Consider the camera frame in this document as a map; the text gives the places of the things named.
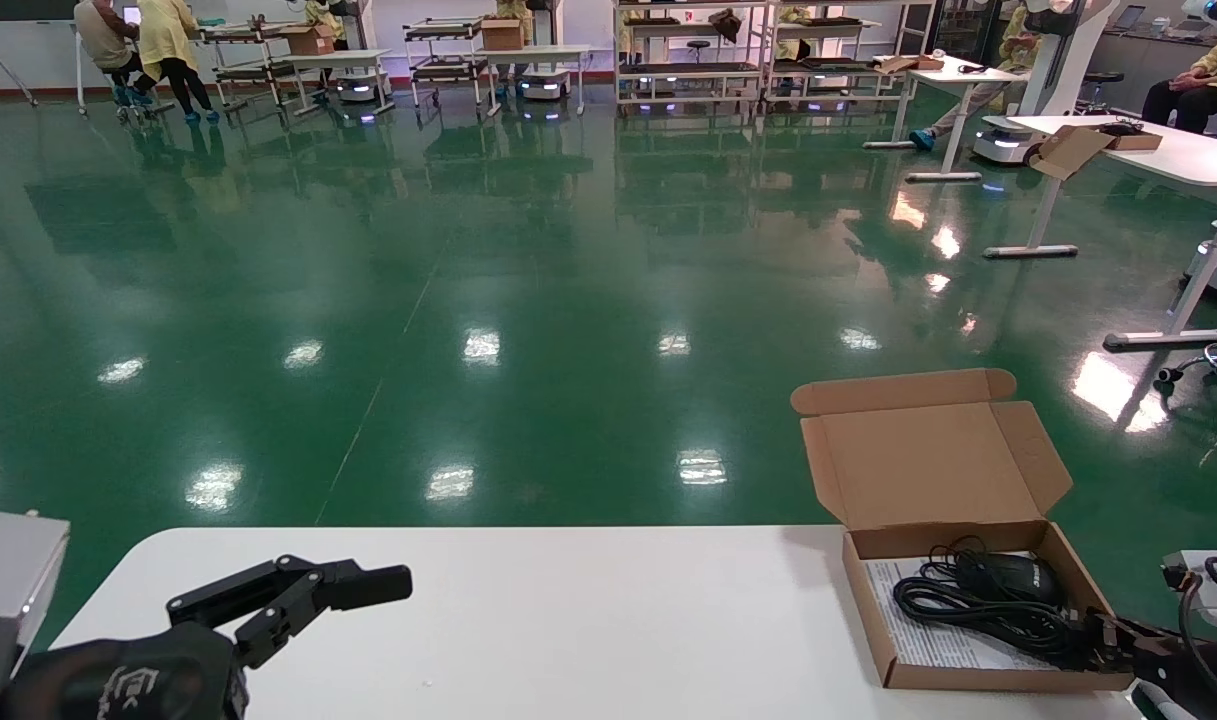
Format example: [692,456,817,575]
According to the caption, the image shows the open cardboard box with flap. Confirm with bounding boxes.
[1030,122,1164,181]

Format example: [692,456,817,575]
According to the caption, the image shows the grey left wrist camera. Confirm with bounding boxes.
[0,510,71,681]

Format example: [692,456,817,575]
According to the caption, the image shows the person in yellow coat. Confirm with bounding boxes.
[913,5,1044,153]
[136,0,221,126]
[308,0,351,49]

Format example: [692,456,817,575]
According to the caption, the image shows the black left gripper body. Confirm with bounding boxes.
[0,620,251,720]

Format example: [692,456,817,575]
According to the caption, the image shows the white paper manual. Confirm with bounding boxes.
[863,558,1069,671]

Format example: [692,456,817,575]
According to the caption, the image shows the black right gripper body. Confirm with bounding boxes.
[1133,640,1217,720]

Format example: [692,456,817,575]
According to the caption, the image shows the seated person in beige top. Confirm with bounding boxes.
[73,0,159,111]

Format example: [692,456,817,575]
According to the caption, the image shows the tall metal shelf rack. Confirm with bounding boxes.
[613,0,771,109]
[768,0,937,106]

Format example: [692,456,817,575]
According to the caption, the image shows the cardboard storage box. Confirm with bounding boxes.
[790,368,1136,693]

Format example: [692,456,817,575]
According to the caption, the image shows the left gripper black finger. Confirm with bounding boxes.
[165,555,415,671]

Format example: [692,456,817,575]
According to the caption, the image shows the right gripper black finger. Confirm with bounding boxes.
[1071,610,1176,671]

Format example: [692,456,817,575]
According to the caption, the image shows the person yellow coat black trousers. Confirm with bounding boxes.
[1143,30,1217,136]

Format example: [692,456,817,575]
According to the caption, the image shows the white robot with column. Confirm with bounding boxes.
[971,0,1119,166]

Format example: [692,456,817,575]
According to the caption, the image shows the dark board on tripod stand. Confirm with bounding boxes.
[0,0,77,119]

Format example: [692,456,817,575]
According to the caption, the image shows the metal trolley rack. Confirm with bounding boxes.
[403,15,501,109]
[196,15,304,126]

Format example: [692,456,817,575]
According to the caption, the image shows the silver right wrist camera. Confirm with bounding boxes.
[1161,548,1217,641]

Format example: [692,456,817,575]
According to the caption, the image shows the coiled black accessory cable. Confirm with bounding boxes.
[893,535,1099,669]

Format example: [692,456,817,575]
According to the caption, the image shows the large white work table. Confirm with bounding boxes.
[983,113,1217,351]

